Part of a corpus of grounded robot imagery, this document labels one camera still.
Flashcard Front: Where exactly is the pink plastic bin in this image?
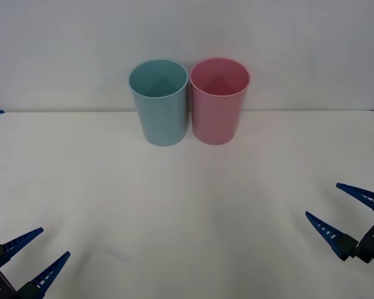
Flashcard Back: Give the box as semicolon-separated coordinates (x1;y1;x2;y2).
189;57;252;146

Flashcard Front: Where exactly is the pale blue plastic bin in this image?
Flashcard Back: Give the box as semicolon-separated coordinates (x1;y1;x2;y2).
128;59;189;147

